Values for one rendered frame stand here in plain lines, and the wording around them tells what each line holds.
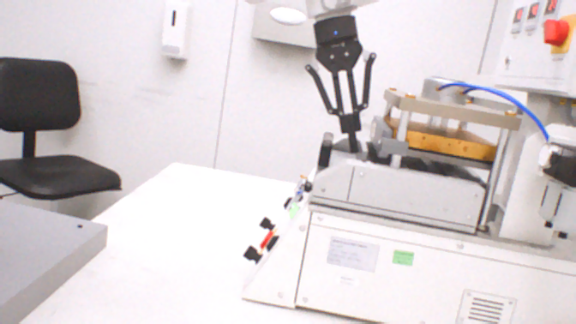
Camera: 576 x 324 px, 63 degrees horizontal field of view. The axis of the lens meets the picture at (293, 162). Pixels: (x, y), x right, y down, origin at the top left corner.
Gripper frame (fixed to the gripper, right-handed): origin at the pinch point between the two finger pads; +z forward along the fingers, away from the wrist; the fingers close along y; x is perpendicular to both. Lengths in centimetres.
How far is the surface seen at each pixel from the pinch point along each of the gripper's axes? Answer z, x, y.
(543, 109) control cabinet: 0.8, 3.8, -31.8
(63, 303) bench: 13, 28, 44
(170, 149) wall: 13, -144, 92
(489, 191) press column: 10.5, 13.5, -19.3
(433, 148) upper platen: 3.1, 10.5, -12.3
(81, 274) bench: 13, 20, 46
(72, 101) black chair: -19, -129, 129
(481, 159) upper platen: 6.1, 10.4, -19.3
